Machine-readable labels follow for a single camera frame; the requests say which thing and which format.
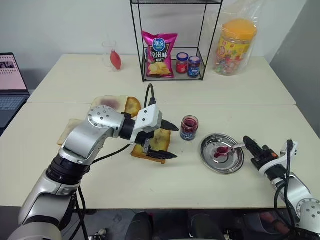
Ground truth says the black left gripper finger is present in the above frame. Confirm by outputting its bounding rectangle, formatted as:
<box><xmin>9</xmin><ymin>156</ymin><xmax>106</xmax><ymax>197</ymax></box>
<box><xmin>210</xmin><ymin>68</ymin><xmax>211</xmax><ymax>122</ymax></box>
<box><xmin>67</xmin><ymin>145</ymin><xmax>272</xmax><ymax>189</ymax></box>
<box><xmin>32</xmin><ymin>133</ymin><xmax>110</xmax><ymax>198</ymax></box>
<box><xmin>145</xmin><ymin>149</ymin><xmax>179</xmax><ymax>161</ymax></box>
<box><xmin>160</xmin><ymin>119</ymin><xmax>180</xmax><ymax>132</ymax></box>

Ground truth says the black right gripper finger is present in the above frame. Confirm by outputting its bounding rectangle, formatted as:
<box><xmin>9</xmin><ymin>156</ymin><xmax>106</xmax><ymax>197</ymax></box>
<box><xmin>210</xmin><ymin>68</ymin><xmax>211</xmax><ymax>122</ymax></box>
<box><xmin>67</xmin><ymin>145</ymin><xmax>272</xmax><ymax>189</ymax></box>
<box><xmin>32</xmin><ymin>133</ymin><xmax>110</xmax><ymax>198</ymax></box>
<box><xmin>247</xmin><ymin>145</ymin><xmax>263</xmax><ymax>161</ymax></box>
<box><xmin>243</xmin><ymin>135</ymin><xmax>264</xmax><ymax>154</ymax></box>

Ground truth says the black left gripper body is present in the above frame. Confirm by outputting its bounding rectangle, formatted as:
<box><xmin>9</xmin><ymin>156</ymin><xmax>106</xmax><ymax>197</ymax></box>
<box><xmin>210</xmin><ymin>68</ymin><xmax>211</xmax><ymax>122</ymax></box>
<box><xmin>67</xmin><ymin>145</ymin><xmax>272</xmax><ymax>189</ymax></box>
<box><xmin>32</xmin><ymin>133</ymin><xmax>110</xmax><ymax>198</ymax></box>
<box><xmin>135</xmin><ymin>126</ymin><xmax>155</xmax><ymax>154</ymax></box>

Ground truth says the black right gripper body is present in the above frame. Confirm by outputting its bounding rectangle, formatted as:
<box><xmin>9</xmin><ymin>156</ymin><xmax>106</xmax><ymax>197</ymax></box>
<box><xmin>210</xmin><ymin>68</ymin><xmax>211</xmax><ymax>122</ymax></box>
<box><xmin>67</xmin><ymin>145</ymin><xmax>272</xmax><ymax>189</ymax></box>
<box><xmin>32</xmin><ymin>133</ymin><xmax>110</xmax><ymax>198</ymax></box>
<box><xmin>250</xmin><ymin>145</ymin><xmax>279</xmax><ymax>172</ymax></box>

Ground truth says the small metal spoon with jam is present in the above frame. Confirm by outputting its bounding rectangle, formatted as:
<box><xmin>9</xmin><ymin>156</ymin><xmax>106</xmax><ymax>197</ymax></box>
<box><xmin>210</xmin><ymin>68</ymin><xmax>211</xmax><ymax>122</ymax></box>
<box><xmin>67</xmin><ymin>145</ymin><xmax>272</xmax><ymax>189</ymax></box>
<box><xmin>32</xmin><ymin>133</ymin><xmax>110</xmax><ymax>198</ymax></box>
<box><xmin>216</xmin><ymin>142</ymin><xmax>247</xmax><ymax>154</ymax></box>

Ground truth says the toasted square bread slice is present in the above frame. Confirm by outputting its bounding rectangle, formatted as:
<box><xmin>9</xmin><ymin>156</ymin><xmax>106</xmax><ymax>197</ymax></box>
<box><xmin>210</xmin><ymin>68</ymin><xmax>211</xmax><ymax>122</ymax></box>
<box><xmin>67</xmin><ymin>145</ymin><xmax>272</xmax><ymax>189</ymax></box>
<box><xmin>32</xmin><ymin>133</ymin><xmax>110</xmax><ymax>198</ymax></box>
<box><xmin>130</xmin><ymin>128</ymin><xmax>172</xmax><ymax>165</ymax></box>

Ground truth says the open glass jam jar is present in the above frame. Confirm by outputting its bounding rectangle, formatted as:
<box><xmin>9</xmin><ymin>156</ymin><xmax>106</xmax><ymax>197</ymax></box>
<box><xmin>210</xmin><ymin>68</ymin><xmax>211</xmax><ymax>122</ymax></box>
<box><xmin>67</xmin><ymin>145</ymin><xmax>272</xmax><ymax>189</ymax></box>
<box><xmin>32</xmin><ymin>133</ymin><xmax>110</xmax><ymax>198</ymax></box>
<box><xmin>179</xmin><ymin>115</ymin><xmax>200</xmax><ymax>142</ymax></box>

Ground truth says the round browned bread slice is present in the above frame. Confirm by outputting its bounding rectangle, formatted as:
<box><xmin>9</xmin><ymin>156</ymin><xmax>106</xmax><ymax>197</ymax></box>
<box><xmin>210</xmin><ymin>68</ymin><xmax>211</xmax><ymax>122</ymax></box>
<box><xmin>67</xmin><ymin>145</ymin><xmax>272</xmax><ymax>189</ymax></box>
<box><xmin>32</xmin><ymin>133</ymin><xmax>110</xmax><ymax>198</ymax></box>
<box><xmin>124</xmin><ymin>96</ymin><xmax>143</xmax><ymax>120</ymax></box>

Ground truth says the white bread slice with jam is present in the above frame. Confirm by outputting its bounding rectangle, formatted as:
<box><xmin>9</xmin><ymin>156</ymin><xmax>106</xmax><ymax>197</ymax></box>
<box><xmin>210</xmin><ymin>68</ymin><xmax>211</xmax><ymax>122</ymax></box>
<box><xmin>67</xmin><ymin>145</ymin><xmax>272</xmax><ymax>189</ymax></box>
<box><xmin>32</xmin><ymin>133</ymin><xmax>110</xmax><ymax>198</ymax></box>
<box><xmin>90</xmin><ymin>95</ymin><xmax>129</xmax><ymax>114</ymax></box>

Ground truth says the red label jam jar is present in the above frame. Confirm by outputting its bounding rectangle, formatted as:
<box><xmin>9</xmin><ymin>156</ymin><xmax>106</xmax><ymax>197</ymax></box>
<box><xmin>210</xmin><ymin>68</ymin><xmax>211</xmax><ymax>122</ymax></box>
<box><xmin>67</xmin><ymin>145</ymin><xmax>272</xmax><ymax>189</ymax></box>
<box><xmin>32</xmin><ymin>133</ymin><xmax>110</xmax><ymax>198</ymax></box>
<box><xmin>175</xmin><ymin>52</ymin><xmax>189</xmax><ymax>74</ymax></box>

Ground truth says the blue label jam jar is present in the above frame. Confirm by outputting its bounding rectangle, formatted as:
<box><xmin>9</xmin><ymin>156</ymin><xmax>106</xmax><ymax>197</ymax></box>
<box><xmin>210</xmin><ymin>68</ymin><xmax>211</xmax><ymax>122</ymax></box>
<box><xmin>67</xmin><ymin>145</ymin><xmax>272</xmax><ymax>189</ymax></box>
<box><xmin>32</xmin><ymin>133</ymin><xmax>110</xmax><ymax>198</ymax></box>
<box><xmin>187</xmin><ymin>55</ymin><xmax>201</xmax><ymax>77</ymax></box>

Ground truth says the plain white bread slice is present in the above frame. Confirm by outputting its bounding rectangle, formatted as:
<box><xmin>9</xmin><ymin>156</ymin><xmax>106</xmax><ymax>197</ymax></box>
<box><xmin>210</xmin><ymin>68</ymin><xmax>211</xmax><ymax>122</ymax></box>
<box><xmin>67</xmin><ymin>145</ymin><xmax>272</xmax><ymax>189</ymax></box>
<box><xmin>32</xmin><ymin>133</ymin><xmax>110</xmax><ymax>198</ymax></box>
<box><xmin>56</xmin><ymin>118</ymin><xmax>81</xmax><ymax>147</ymax></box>

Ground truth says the round stainless steel plate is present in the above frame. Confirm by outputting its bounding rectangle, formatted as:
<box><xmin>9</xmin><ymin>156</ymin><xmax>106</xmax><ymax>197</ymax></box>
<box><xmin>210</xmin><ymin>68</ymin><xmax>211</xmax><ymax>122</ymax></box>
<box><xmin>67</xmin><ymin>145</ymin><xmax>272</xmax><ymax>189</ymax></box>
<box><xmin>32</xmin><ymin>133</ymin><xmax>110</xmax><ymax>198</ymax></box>
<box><xmin>199</xmin><ymin>133</ymin><xmax>246</xmax><ymax>175</ymax></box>

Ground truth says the pink potato chips bag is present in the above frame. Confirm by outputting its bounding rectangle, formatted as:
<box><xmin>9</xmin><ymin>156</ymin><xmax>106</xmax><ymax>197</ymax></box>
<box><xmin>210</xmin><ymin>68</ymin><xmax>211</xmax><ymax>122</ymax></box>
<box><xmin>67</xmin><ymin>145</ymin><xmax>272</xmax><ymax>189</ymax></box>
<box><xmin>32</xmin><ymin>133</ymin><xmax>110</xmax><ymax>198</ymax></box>
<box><xmin>141</xmin><ymin>30</ymin><xmax>179</xmax><ymax>79</ymax></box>

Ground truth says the dark rounded shape under table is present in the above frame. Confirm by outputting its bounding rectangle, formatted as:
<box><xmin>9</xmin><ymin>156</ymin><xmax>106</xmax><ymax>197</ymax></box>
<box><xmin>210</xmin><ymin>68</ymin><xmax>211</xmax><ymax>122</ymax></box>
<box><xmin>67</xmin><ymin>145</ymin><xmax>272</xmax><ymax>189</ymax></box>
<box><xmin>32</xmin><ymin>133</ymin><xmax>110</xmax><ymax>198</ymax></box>
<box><xmin>124</xmin><ymin>211</ymin><xmax>155</xmax><ymax>240</ymax></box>
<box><xmin>191</xmin><ymin>211</ymin><xmax>226</xmax><ymax>240</ymax></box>

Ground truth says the red object inside glass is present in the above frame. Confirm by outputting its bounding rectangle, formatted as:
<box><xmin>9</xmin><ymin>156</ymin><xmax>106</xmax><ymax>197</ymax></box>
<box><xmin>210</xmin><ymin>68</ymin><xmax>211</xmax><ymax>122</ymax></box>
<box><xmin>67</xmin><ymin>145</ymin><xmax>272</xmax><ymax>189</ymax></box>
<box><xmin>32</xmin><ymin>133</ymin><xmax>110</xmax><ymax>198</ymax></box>
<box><xmin>109</xmin><ymin>49</ymin><xmax>123</xmax><ymax>71</ymax></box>

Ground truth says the clear drinking glass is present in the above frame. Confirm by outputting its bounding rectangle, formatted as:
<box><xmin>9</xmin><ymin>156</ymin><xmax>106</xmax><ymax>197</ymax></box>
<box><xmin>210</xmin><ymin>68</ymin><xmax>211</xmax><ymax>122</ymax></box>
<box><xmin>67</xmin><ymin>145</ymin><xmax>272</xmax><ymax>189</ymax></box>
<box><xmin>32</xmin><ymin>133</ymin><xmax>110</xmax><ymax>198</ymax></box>
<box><xmin>101</xmin><ymin>39</ymin><xmax>124</xmax><ymax>73</ymax></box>

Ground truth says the orange lid candy jar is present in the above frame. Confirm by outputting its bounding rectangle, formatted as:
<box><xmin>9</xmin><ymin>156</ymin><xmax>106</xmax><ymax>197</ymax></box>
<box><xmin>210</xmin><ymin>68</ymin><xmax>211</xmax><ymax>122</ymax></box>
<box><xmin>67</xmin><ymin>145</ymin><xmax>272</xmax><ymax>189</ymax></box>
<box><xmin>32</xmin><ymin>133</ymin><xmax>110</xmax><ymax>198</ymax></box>
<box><xmin>215</xmin><ymin>19</ymin><xmax>259</xmax><ymax>76</ymax></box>

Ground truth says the clear plastic bag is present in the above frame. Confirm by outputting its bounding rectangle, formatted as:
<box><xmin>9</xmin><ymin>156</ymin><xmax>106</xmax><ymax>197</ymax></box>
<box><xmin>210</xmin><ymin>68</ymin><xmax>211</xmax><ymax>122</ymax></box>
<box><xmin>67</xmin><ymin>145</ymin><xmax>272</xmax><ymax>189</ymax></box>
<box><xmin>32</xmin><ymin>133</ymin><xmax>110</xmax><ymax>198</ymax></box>
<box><xmin>203</xmin><ymin>0</ymin><xmax>270</xmax><ymax>76</ymax></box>

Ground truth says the grey open laptop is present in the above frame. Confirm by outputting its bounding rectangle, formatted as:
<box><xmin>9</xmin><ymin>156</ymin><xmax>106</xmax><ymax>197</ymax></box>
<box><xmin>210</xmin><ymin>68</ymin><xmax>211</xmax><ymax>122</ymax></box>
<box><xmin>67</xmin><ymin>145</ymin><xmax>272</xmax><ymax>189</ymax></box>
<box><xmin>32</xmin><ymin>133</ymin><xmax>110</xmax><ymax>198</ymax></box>
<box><xmin>0</xmin><ymin>52</ymin><xmax>31</xmax><ymax>137</ymax></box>

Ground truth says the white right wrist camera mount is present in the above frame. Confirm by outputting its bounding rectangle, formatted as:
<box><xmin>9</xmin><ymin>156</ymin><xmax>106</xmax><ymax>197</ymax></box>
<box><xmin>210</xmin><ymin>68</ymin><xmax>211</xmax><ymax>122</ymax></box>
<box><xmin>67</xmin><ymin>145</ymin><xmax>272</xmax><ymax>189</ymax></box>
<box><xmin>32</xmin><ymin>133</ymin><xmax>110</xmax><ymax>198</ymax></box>
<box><xmin>258</xmin><ymin>140</ymin><xmax>300</xmax><ymax>176</ymax></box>

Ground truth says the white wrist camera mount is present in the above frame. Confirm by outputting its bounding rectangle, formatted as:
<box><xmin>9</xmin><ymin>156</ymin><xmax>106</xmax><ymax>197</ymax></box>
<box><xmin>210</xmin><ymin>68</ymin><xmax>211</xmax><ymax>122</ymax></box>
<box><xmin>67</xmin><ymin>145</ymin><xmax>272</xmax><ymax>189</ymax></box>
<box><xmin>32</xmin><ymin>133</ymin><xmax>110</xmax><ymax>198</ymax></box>
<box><xmin>129</xmin><ymin>104</ymin><xmax>164</xmax><ymax>145</ymax></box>
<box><xmin>258</xmin><ymin>140</ymin><xmax>300</xmax><ymax>176</ymax></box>

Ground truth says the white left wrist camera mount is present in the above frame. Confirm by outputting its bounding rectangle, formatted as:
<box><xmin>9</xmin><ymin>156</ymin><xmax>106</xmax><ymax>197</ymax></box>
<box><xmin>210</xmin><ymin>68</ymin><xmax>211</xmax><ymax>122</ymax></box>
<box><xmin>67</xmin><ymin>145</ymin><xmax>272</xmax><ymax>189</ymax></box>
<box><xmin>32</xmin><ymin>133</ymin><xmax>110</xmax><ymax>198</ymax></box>
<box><xmin>129</xmin><ymin>104</ymin><xmax>164</xmax><ymax>145</ymax></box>

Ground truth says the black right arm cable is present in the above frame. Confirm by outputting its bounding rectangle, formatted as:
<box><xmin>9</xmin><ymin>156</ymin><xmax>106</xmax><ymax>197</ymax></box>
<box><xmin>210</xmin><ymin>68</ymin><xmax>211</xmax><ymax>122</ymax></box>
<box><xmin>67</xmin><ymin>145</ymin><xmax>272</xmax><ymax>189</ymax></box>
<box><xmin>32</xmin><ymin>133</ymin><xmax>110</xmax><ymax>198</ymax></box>
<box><xmin>273</xmin><ymin>139</ymin><xmax>301</xmax><ymax>232</ymax></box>

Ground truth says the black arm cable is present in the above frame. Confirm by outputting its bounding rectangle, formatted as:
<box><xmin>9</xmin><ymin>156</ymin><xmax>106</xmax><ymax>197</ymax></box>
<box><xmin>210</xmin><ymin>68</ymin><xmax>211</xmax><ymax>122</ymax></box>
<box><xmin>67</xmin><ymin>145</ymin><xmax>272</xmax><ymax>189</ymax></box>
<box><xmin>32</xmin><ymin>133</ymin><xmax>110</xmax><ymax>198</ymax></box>
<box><xmin>73</xmin><ymin>83</ymin><xmax>158</xmax><ymax>240</ymax></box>
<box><xmin>273</xmin><ymin>139</ymin><xmax>301</xmax><ymax>232</ymax></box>

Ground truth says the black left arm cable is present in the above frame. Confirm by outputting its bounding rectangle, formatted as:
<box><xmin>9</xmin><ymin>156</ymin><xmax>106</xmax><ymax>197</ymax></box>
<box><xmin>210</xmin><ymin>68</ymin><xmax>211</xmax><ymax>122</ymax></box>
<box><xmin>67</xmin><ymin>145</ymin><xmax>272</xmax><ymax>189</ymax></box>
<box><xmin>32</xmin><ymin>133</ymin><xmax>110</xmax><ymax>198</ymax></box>
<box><xmin>73</xmin><ymin>83</ymin><xmax>158</xmax><ymax>240</ymax></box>

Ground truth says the black wire shelf rack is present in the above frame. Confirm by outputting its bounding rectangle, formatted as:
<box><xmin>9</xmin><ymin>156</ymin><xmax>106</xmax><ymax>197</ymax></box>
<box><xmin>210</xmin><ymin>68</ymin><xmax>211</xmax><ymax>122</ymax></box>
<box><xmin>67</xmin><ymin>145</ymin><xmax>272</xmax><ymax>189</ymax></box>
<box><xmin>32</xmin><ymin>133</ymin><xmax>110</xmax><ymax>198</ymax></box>
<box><xmin>129</xmin><ymin>0</ymin><xmax>224</xmax><ymax>83</ymax></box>

